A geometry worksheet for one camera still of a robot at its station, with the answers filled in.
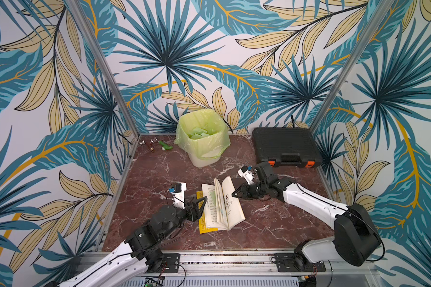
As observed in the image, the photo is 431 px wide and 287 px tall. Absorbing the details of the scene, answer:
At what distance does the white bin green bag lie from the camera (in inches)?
34.1

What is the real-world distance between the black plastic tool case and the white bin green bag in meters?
0.23

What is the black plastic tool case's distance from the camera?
1.02 m
